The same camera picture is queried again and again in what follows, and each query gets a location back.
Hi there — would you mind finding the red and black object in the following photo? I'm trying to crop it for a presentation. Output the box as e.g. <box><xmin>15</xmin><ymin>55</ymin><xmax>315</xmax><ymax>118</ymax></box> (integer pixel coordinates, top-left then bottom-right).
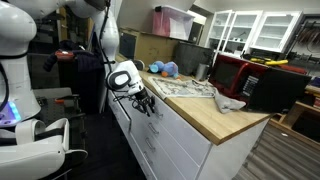
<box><xmin>54</xmin><ymin>49</ymin><xmax>76</xmax><ymax>62</ymax></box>

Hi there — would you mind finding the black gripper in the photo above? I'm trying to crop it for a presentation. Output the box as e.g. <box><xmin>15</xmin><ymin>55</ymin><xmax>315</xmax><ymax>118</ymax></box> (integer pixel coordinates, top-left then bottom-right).
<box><xmin>133</xmin><ymin>87</ymin><xmax>157</xmax><ymax>117</ymax></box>

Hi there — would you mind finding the red tool case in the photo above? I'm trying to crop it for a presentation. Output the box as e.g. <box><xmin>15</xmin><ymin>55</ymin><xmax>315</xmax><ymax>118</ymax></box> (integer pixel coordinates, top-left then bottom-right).
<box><xmin>278</xmin><ymin>64</ymin><xmax>308</xmax><ymax>75</ymax></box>

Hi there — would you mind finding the white glass door cabinet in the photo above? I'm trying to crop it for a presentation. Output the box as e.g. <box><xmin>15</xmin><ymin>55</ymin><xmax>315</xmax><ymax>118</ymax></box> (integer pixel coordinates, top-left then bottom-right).
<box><xmin>205</xmin><ymin>9</ymin><xmax>303</xmax><ymax>56</ymax></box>

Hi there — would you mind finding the small black device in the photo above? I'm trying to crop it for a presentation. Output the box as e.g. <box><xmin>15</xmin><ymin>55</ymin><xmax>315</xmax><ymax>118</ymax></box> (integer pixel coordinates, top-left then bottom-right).
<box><xmin>134</xmin><ymin>59</ymin><xmax>146</xmax><ymax>71</ymax></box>

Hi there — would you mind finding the red and black microwave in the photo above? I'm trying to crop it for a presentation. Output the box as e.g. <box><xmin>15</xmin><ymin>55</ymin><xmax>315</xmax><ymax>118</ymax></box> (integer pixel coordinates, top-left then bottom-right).
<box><xmin>208</xmin><ymin>54</ymin><xmax>313</xmax><ymax>114</ymax></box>

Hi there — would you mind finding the brown cardboard box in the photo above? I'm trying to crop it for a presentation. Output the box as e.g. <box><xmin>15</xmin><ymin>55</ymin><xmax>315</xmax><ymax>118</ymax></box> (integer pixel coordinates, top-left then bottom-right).
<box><xmin>118</xmin><ymin>28</ymin><xmax>183</xmax><ymax>68</ymax></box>

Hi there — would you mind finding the black flat panel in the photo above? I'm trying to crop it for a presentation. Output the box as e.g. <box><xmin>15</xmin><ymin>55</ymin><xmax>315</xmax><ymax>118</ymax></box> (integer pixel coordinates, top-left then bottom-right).
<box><xmin>119</xmin><ymin>32</ymin><xmax>138</xmax><ymax>60</ymax></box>

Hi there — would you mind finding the metal cup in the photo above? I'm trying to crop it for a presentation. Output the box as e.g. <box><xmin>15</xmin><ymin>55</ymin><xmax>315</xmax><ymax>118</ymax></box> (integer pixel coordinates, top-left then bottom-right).
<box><xmin>195</xmin><ymin>63</ymin><xmax>210</xmax><ymax>82</ymax></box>

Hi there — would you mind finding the yellow hand tool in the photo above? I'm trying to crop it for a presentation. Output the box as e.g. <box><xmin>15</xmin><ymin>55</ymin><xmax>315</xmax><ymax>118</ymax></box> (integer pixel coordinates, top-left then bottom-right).
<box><xmin>249</xmin><ymin>57</ymin><xmax>289</xmax><ymax>67</ymax></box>

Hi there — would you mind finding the wooden workbench frame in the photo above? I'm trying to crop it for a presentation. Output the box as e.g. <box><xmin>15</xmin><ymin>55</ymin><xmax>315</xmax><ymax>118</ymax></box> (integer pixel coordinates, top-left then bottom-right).
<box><xmin>268</xmin><ymin>84</ymin><xmax>320</xmax><ymax>148</ymax></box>

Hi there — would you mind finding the white drawer with metal handle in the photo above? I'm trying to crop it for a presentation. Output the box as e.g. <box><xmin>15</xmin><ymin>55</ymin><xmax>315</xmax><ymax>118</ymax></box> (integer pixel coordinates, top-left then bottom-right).
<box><xmin>129</xmin><ymin>114</ymin><xmax>188</xmax><ymax>180</ymax></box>
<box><xmin>131</xmin><ymin>84</ymin><xmax>213</xmax><ymax>168</ymax></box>
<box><xmin>129</xmin><ymin>98</ymin><xmax>205</xmax><ymax>180</ymax></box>
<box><xmin>128</xmin><ymin>131</ymin><xmax>168</xmax><ymax>180</ymax></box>
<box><xmin>107</xmin><ymin>89</ymin><xmax>132</xmax><ymax>136</ymax></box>
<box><xmin>109</xmin><ymin>89</ymin><xmax>134</xmax><ymax>118</ymax></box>

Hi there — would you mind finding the grey rag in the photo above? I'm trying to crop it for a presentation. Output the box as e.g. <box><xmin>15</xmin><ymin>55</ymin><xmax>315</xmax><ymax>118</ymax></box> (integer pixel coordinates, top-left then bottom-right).
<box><xmin>213</xmin><ymin>91</ymin><xmax>247</xmax><ymax>115</ymax></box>

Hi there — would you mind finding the black wall tool rack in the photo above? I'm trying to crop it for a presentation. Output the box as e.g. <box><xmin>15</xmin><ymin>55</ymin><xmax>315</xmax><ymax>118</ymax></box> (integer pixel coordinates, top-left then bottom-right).
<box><xmin>293</xmin><ymin>14</ymin><xmax>320</xmax><ymax>58</ymax></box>

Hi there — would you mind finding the perforated grey metal table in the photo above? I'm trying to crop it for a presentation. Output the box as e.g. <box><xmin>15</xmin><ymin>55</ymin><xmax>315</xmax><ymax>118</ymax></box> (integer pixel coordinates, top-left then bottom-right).
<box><xmin>32</xmin><ymin>87</ymin><xmax>88</xmax><ymax>151</ymax></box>

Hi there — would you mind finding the dark jacket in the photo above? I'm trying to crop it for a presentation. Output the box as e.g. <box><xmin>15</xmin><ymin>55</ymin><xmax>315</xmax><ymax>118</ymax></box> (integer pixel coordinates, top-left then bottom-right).
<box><xmin>43</xmin><ymin>39</ymin><xmax>107</xmax><ymax>73</ymax></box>

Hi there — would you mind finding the pink plastic storage bin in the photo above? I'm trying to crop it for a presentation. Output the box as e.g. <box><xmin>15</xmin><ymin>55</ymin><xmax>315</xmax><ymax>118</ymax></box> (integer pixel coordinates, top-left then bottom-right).
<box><xmin>152</xmin><ymin>4</ymin><xmax>196</xmax><ymax>42</ymax></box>

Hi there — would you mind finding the black stand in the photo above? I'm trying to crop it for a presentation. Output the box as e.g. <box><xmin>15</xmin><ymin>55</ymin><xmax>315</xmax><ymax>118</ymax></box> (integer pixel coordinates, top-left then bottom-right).
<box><xmin>58</xmin><ymin>61</ymin><xmax>107</xmax><ymax>114</ymax></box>

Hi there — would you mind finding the patterned white cloth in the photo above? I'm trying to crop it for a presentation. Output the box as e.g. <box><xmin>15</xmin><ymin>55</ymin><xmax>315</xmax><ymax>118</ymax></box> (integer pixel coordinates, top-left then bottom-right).
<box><xmin>148</xmin><ymin>76</ymin><xmax>219</xmax><ymax>100</ymax></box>

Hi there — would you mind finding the white cabinet with wooden countertop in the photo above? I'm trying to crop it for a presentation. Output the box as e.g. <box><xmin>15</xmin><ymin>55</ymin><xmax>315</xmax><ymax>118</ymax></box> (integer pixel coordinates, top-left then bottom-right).
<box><xmin>107</xmin><ymin>53</ymin><xmax>273</xmax><ymax>180</ymax></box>

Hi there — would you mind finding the yellow wooden post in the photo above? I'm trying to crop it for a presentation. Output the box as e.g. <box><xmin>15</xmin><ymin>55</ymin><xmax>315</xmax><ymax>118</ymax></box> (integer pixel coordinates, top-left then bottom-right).
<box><xmin>57</xmin><ymin>13</ymin><xmax>69</xmax><ymax>43</ymax></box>

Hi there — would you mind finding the blue plush toy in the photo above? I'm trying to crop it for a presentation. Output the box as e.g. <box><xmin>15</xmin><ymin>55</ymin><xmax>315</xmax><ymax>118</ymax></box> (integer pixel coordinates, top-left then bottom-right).
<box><xmin>148</xmin><ymin>60</ymin><xmax>181</xmax><ymax>80</ymax></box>

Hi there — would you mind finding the orange handled clamp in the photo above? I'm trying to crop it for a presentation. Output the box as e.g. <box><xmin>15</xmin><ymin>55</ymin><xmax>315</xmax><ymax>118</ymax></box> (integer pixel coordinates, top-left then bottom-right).
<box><xmin>54</xmin><ymin>94</ymin><xmax>81</xmax><ymax>104</ymax></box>

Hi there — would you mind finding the dark grey fabric bin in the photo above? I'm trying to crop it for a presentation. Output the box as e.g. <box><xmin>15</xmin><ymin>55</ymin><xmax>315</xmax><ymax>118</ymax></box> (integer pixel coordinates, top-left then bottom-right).
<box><xmin>172</xmin><ymin>41</ymin><xmax>214</xmax><ymax>77</ymax></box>

